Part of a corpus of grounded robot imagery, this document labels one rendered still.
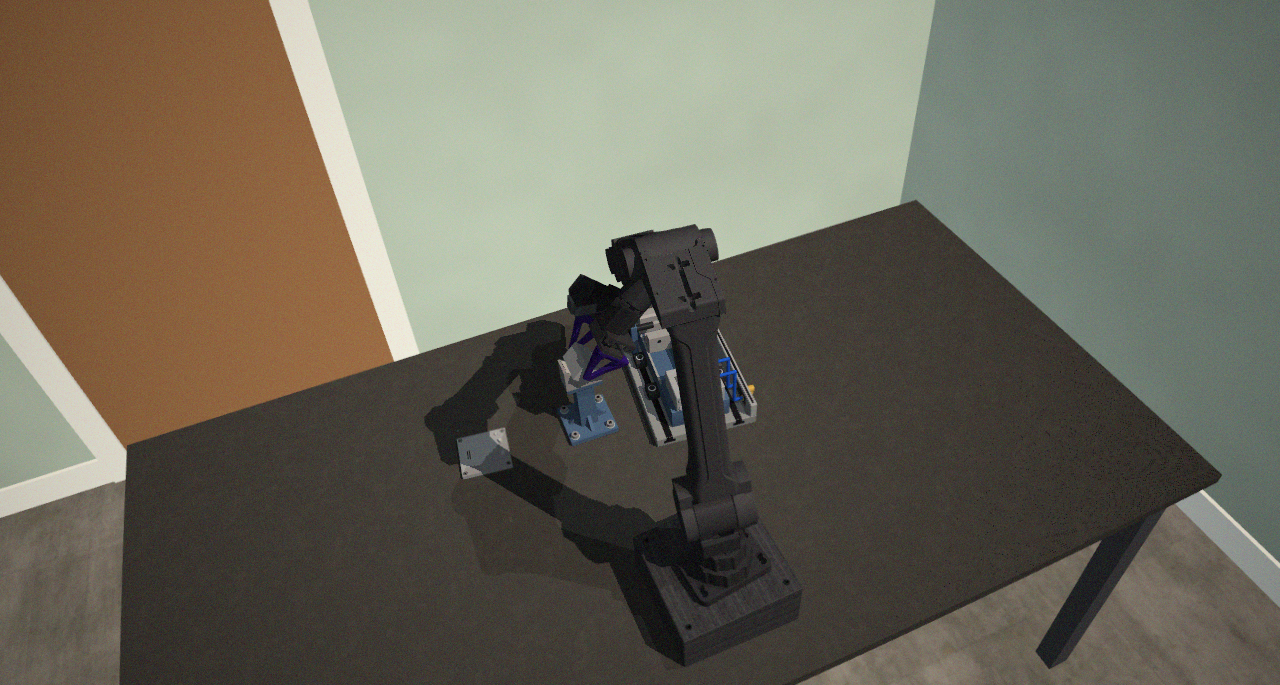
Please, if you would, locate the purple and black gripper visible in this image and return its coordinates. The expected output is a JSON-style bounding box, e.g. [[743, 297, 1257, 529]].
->
[[570, 307, 645, 382]]

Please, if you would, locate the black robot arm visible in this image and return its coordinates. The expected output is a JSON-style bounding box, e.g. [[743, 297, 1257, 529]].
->
[[567, 224, 771, 607]]

